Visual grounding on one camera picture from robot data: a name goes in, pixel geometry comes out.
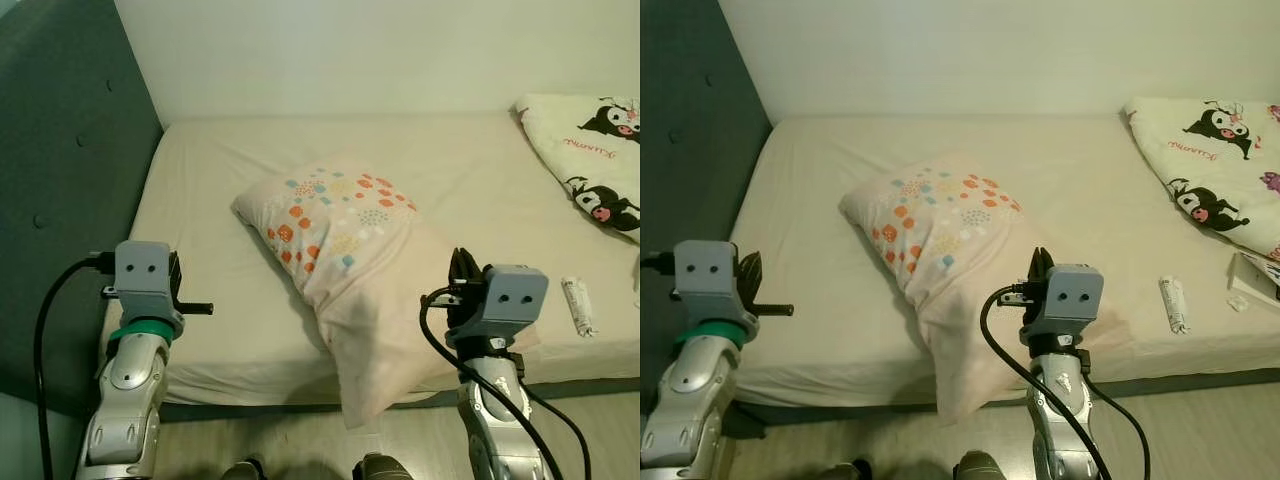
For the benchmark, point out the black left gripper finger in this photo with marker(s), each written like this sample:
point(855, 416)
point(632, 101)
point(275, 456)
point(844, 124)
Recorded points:
point(176, 270)
point(751, 272)

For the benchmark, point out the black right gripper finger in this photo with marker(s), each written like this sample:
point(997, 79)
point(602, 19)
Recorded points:
point(1035, 276)
point(1049, 278)
point(458, 278)
point(474, 278)

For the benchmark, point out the pink pillow with coloured dots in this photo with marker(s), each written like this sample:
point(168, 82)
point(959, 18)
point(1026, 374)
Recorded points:
point(950, 260)
point(350, 260)

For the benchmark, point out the white book blue lettered cover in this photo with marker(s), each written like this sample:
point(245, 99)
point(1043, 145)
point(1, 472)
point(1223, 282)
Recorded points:
point(1260, 275)

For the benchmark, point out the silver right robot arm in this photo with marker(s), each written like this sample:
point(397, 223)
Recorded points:
point(1060, 400)
point(495, 410)

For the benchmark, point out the teal upholstered headboard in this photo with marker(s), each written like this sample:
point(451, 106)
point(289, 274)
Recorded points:
point(70, 150)
point(690, 120)

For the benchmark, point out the grey robot right foot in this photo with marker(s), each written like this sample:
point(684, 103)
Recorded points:
point(385, 468)
point(980, 468)

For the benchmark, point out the grey robot foot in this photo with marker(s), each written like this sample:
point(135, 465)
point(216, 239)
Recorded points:
point(245, 470)
point(385, 468)
point(980, 468)
point(845, 472)

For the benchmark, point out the cream Kuromi print blanket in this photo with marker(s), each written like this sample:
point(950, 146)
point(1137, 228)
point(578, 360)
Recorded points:
point(580, 150)
point(1200, 160)

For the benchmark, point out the grey robot left foot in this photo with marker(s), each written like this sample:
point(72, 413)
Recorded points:
point(245, 470)
point(845, 472)

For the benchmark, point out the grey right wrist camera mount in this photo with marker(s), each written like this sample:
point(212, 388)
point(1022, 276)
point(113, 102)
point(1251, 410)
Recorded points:
point(510, 300)
point(1070, 300)

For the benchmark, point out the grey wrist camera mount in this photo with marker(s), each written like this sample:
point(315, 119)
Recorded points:
point(705, 275)
point(510, 300)
point(1070, 300)
point(140, 275)

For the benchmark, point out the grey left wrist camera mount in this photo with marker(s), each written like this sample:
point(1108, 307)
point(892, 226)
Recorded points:
point(705, 275)
point(140, 275)

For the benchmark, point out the dark grey bed frame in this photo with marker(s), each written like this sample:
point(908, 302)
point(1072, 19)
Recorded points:
point(600, 385)
point(1200, 380)

